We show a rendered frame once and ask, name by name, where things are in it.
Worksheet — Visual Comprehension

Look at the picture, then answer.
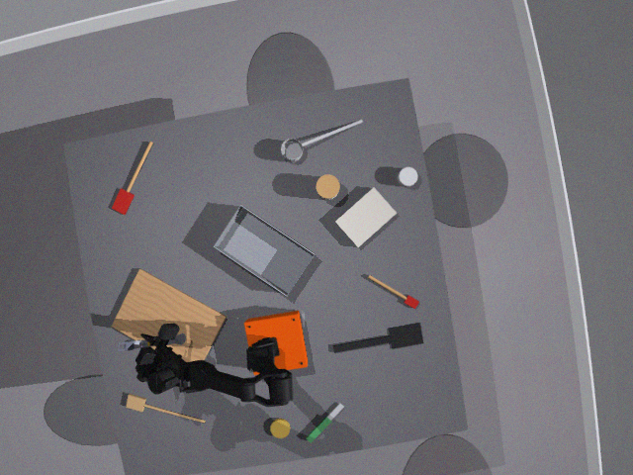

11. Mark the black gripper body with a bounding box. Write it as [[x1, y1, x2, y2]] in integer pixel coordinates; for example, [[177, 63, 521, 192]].
[[136, 324, 182, 382]]

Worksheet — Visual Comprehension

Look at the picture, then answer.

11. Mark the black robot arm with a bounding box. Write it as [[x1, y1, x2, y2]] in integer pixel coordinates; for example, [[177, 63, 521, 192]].
[[135, 337, 293, 407]]

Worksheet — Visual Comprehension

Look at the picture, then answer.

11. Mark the black spatula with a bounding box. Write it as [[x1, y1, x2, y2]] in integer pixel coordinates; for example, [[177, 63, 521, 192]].
[[333, 323, 423, 353]]

